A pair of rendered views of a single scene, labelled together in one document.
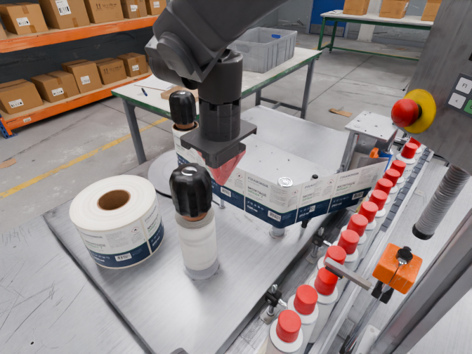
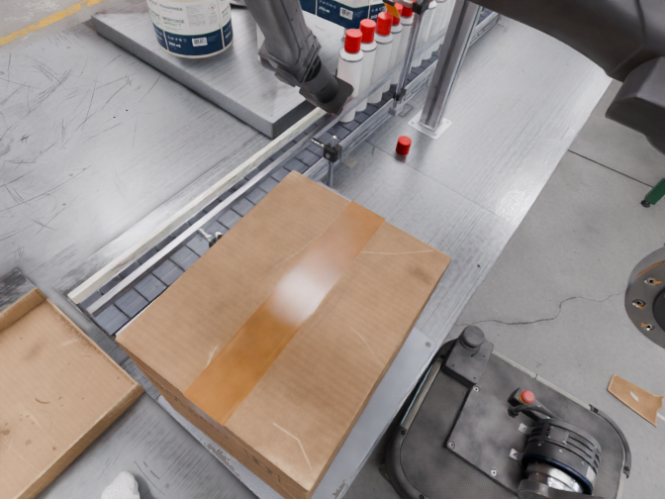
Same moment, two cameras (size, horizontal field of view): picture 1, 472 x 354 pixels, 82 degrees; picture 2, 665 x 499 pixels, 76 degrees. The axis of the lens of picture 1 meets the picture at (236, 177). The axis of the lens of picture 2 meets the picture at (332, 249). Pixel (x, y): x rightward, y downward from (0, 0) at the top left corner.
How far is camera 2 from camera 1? 0.66 m
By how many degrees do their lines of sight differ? 19
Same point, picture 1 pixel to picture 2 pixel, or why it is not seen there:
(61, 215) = (113, 16)
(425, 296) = (452, 28)
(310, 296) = (370, 24)
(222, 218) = not seen: hidden behind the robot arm
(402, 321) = (440, 64)
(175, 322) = (257, 91)
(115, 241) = (194, 17)
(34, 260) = (96, 58)
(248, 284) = not seen: hidden behind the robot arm
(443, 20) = not seen: outside the picture
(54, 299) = (133, 85)
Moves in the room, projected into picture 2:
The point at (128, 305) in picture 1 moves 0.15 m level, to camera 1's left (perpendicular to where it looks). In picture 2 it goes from (212, 80) to (148, 78)
